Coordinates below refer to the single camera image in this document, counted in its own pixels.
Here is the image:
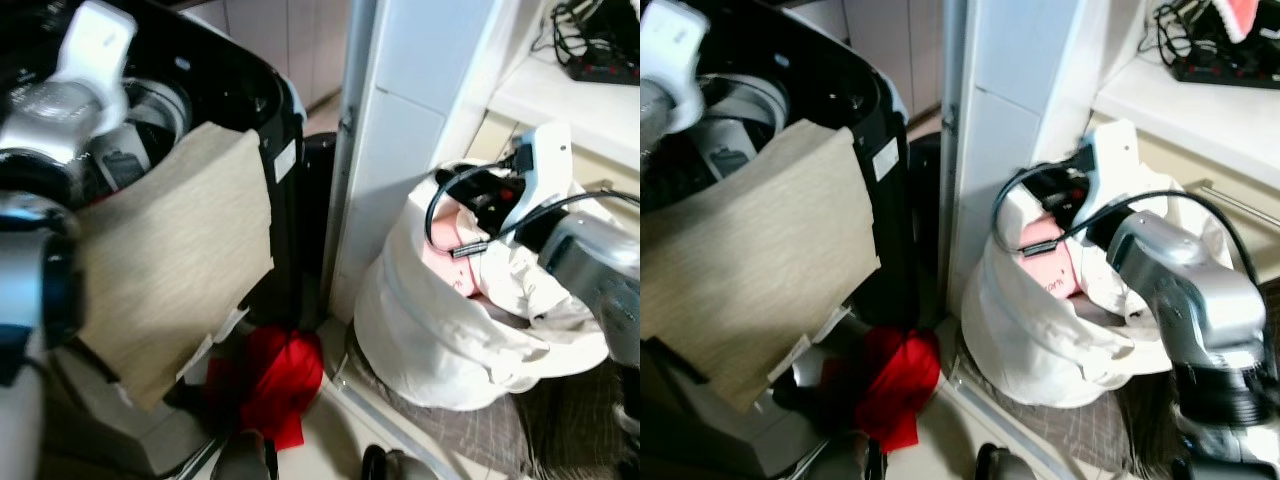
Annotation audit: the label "pink garment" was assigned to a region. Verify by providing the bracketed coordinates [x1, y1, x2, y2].
[1018, 210, 1083, 301]
[425, 205, 501, 301]

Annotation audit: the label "black washing machine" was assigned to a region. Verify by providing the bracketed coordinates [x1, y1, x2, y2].
[0, 0, 309, 479]
[640, 0, 913, 480]

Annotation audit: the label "white fabric laundry bag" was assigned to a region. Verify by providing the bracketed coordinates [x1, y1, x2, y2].
[960, 165, 1231, 409]
[353, 160, 626, 411]

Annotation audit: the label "white shelf board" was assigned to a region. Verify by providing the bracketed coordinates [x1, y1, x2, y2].
[488, 48, 641, 171]
[1090, 50, 1280, 191]

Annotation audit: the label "black power strip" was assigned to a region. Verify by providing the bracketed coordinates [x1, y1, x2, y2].
[1170, 55, 1280, 89]
[558, 52, 641, 87]

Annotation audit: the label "brown fabric stool seat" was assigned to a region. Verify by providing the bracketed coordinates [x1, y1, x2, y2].
[985, 370, 1191, 480]
[375, 355, 641, 480]

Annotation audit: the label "red cloth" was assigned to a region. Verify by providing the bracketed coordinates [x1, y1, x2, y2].
[845, 325, 943, 453]
[203, 323, 326, 453]

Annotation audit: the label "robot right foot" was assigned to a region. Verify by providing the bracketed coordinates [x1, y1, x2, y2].
[360, 443, 426, 480]
[975, 443, 1041, 480]

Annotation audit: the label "pink plastic object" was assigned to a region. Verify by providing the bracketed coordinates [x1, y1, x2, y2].
[1212, 0, 1271, 43]

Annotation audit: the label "beige cloth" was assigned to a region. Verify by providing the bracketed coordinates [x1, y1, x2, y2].
[73, 122, 277, 414]
[640, 122, 883, 414]

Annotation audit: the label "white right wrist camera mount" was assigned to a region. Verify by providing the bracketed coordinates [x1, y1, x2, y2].
[498, 121, 574, 241]
[1075, 118, 1143, 226]

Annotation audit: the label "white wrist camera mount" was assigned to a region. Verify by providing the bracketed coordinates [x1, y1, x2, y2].
[1075, 118, 1143, 226]
[52, 0, 139, 133]
[498, 121, 574, 241]
[640, 0, 711, 133]

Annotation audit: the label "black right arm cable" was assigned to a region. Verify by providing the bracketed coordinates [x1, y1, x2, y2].
[992, 160, 1263, 301]
[425, 160, 641, 263]

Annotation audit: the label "metal cabinet handle bar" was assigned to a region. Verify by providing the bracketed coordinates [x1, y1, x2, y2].
[1195, 178, 1280, 229]

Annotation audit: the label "tangled black power cables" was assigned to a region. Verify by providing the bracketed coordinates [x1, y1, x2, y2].
[1140, 0, 1231, 63]
[548, 0, 641, 63]

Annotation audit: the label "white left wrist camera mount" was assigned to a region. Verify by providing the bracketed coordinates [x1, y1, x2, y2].
[640, 0, 711, 133]
[52, 0, 139, 133]

